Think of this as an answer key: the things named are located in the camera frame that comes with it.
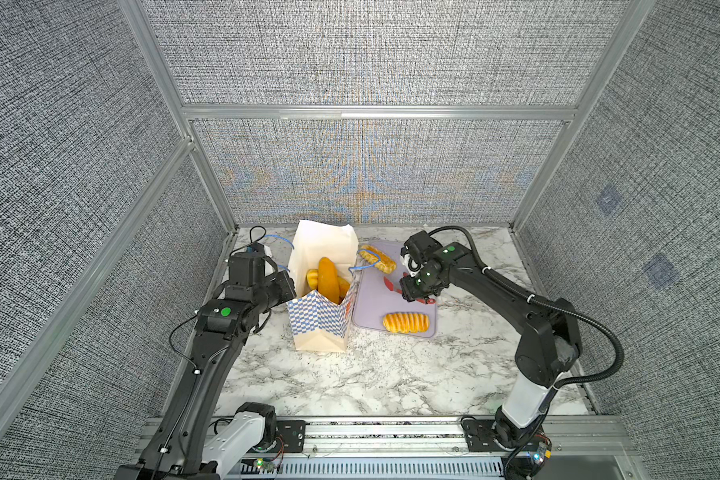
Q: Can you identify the long baguette loaf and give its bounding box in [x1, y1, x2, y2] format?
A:
[317, 257, 341, 304]

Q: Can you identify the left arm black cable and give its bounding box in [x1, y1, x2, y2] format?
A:
[167, 224, 271, 373]

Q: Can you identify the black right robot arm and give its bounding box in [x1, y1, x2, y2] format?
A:
[400, 231, 582, 451]

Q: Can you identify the round yellow tart bread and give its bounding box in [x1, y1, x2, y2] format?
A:
[306, 269, 319, 290]

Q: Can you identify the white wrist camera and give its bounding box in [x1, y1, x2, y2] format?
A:
[400, 254, 416, 272]
[245, 242, 278, 276]

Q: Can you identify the blue checkered paper bag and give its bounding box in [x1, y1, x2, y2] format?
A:
[285, 220, 364, 353]

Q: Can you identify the aluminium enclosure frame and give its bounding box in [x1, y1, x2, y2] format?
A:
[0, 0, 720, 480]

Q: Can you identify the yellow glazed danish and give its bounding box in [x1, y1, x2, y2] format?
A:
[358, 244, 397, 274]

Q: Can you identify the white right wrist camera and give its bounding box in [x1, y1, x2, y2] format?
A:
[400, 254, 416, 272]

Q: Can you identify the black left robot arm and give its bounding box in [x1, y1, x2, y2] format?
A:
[115, 242, 296, 479]

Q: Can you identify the black corrugated cable conduit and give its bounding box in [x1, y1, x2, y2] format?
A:
[427, 225, 626, 480]

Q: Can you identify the ridged spiral bread roll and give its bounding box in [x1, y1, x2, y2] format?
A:
[382, 312, 430, 334]

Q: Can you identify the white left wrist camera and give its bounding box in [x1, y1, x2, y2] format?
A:
[245, 242, 278, 276]

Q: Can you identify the yellow oval bun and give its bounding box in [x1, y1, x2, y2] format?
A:
[338, 277, 351, 301]

